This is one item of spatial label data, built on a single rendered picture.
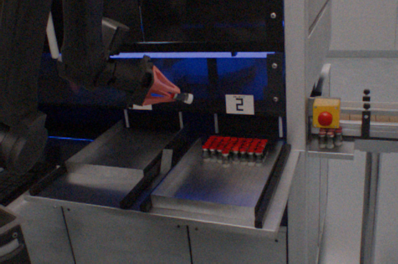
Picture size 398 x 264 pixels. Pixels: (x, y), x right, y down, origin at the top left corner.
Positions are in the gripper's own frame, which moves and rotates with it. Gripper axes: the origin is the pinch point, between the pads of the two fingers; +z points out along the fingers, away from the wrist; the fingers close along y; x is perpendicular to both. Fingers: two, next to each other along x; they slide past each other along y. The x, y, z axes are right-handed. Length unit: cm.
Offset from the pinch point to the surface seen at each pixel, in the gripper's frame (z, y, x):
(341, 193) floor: 165, 76, -84
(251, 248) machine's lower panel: 57, 52, -7
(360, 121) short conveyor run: 65, -3, -16
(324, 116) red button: 45.9, -3.7, -9.1
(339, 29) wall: 318, 51, -387
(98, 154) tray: 0, 46, -28
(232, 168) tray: 29.9, 20.5, -7.0
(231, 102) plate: 28.3, 10.7, -25.0
